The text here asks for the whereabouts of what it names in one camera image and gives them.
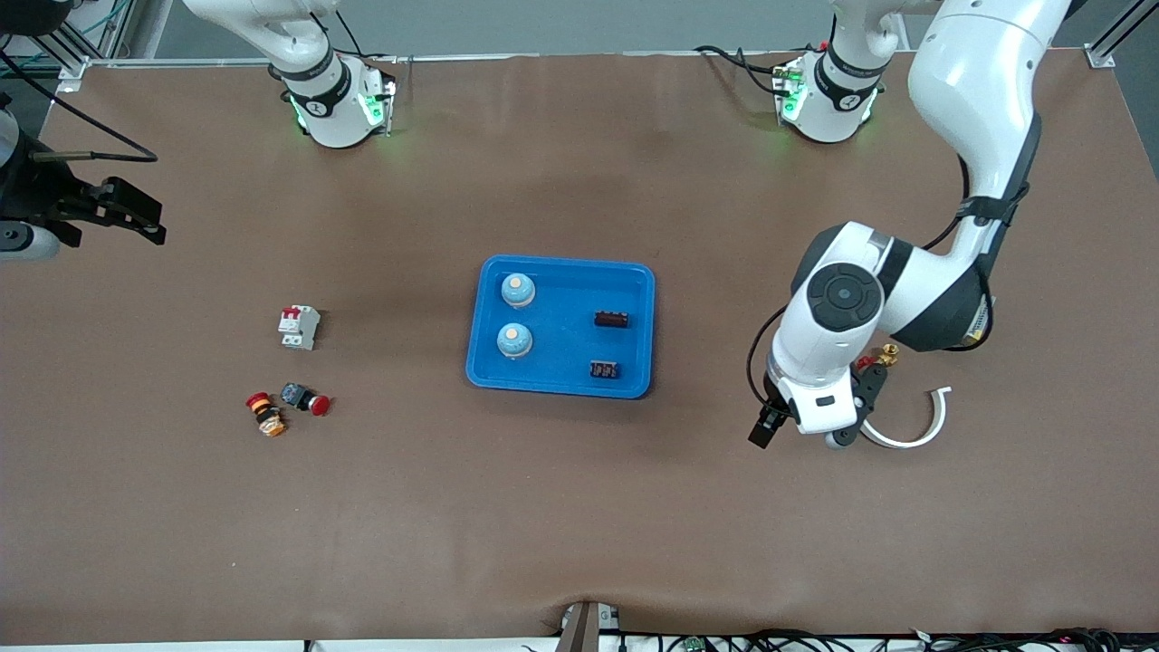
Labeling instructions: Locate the blue plastic tray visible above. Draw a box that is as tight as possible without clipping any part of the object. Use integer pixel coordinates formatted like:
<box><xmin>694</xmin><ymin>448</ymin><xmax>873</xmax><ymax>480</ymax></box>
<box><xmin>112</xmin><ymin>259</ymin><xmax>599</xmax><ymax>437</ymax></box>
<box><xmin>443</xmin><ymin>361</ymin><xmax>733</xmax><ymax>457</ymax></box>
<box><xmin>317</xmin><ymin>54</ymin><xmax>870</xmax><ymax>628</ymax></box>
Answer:
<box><xmin>465</xmin><ymin>255</ymin><xmax>655</xmax><ymax>400</ymax></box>

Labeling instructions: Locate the white curved plastic clamp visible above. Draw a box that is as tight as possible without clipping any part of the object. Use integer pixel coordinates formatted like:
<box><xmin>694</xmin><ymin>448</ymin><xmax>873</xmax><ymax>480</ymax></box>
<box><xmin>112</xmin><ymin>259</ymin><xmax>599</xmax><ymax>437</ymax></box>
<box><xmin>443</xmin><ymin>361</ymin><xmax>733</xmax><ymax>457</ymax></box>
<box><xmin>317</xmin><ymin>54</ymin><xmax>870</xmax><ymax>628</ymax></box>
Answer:
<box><xmin>858</xmin><ymin>387</ymin><xmax>953</xmax><ymax>450</ymax></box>

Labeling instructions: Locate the brown table cover mat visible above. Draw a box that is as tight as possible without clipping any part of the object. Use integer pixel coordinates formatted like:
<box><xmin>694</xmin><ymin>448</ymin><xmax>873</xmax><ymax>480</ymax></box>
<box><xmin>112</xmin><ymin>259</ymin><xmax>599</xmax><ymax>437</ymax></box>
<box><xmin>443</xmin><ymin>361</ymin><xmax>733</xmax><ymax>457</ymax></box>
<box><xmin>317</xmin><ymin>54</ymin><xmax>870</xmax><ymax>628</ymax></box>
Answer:
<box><xmin>0</xmin><ymin>50</ymin><xmax>1159</xmax><ymax>646</ymax></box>

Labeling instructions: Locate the white red circuit breaker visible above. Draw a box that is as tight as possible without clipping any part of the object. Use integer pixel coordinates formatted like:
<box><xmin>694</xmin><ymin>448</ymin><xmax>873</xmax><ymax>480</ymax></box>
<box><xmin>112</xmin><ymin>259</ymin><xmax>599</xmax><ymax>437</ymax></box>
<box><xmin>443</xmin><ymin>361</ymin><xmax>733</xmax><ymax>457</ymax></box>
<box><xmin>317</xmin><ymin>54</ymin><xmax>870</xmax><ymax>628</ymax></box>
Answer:
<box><xmin>278</xmin><ymin>305</ymin><xmax>321</xmax><ymax>351</ymax></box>

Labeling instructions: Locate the orange emergency stop button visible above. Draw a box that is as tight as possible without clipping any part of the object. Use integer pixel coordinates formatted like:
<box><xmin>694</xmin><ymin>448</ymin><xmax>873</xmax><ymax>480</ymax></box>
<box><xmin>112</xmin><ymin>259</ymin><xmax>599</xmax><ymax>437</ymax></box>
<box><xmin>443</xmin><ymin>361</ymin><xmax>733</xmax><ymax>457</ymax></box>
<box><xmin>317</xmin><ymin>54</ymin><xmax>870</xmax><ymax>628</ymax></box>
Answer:
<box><xmin>245</xmin><ymin>392</ymin><xmax>288</xmax><ymax>438</ymax></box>

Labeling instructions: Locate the red mushroom pushbutton blue block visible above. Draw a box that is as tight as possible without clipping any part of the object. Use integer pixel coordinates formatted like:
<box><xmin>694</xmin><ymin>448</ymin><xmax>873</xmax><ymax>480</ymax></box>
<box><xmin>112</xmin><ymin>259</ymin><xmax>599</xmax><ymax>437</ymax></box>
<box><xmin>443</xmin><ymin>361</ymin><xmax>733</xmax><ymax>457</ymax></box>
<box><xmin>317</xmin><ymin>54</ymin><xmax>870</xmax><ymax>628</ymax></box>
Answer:
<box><xmin>279</xmin><ymin>382</ymin><xmax>331</xmax><ymax>417</ymax></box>

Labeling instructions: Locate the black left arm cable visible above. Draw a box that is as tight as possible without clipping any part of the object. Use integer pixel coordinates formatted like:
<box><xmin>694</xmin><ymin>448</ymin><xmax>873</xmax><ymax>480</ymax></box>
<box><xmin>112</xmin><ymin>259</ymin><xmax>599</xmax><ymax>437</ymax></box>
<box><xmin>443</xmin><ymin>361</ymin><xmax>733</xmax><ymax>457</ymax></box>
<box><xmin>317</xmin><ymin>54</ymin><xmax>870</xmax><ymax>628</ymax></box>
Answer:
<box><xmin>746</xmin><ymin>154</ymin><xmax>997</xmax><ymax>408</ymax></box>

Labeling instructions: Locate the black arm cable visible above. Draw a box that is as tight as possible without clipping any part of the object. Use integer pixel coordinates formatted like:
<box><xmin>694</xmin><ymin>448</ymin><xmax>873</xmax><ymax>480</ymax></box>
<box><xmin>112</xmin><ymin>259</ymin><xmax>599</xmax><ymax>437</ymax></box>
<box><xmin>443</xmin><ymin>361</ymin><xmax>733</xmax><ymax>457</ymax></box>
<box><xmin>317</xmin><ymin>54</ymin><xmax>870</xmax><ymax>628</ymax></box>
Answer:
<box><xmin>746</xmin><ymin>154</ymin><xmax>997</xmax><ymax>408</ymax></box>
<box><xmin>0</xmin><ymin>50</ymin><xmax>161</xmax><ymax>164</ymax></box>

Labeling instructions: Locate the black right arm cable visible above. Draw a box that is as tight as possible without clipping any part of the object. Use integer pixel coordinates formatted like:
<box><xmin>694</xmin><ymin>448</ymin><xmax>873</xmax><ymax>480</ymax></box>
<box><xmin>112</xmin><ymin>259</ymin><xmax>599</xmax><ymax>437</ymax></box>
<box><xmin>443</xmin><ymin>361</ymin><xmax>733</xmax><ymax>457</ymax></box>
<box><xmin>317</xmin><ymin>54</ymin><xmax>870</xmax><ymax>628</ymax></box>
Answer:
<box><xmin>0</xmin><ymin>50</ymin><xmax>161</xmax><ymax>164</ymax></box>

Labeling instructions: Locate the aluminium frame post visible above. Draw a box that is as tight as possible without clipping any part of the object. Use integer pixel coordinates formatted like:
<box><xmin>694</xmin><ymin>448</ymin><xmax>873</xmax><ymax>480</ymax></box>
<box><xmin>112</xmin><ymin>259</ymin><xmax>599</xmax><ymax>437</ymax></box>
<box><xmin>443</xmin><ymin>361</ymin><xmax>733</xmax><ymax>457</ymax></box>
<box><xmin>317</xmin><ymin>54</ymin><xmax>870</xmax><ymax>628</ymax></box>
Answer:
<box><xmin>1085</xmin><ymin>0</ymin><xmax>1159</xmax><ymax>70</ymax></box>
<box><xmin>0</xmin><ymin>0</ymin><xmax>91</xmax><ymax>82</ymax></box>

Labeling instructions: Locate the black base power cable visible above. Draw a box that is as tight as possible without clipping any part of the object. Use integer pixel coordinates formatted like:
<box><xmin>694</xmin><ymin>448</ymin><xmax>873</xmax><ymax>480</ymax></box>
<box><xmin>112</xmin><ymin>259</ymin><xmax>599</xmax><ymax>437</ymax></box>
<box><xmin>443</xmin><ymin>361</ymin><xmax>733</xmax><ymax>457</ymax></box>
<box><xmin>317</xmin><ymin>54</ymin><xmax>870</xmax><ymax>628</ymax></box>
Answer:
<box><xmin>693</xmin><ymin>43</ymin><xmax>798</xmax><ymax>96</ymax></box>

